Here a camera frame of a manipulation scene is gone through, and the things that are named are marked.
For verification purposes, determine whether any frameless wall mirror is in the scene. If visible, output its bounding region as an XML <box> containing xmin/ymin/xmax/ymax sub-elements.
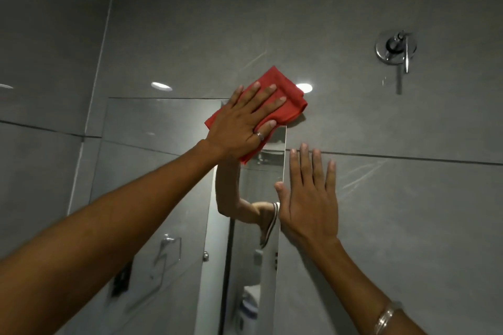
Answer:
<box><xmin>59</xmin><ymin>97</ymin><xmax>287</xmax><ymax>335</ymax></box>

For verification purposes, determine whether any person's left forearm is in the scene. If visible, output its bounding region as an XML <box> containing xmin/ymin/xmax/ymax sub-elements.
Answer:
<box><xmin>0</xmin><ymin>139</ymin><xmax>229</xmax><ymax>335</ymax></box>

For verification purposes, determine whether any person's left hand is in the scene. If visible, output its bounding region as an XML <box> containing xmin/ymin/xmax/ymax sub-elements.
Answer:
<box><xmin>202</xmin><ymin>81</ymin><xmax>287</xmax><ymax>161</ymax></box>

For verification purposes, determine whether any chrome shower valve handle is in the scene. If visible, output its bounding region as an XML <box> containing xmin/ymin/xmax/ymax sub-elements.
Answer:
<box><xmin>375</xmin><ymin>30</ymin><xmax>418</xmax><ymax>74</ymax></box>

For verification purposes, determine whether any red cleaning cloth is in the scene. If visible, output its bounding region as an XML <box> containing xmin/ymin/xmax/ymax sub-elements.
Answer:
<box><xmin>204</xmin><ymin>66</ymin><xmax>308</xmax><ymax>165</ymax></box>

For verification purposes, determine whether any silver wrist bangle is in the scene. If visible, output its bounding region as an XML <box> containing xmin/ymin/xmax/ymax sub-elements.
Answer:
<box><xmin>374</xmin><ymin>301</ymin><xmax>404</xmax><ymax>335</ymax></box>

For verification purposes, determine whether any person's right hand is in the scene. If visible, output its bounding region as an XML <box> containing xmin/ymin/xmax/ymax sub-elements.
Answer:
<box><xmin>274</xmin><ymin>143</ymin><xmax>340</xmax><ymax>247</ymax></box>

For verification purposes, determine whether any person's right forearm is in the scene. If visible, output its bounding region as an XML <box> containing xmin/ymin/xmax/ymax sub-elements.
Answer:
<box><xmin>307</xmin><ymin>237</ymin><xmax>428</xmax><ymax>335</ymax></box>

